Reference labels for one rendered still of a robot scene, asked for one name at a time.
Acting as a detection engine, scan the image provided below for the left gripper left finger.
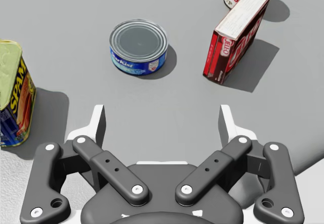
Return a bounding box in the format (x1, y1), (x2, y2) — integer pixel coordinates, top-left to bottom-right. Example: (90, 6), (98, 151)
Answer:
(19, 104), (150, 224)

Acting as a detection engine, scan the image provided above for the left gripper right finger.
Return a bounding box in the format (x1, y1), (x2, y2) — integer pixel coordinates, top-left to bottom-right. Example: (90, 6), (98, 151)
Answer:
(175, 104), (305, 224)

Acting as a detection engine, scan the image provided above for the green and blue rectangular can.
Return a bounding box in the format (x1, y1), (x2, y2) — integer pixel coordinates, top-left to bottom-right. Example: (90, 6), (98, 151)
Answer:
(0, 39), (37, 148)

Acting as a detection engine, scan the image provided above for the blue flat can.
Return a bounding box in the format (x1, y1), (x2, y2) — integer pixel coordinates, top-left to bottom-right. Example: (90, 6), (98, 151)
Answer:
(109, 19), (169, 76)

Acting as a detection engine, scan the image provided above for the red carton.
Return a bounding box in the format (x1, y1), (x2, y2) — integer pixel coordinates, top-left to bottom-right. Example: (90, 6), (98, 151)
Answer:
(202, 0), (271, 85)

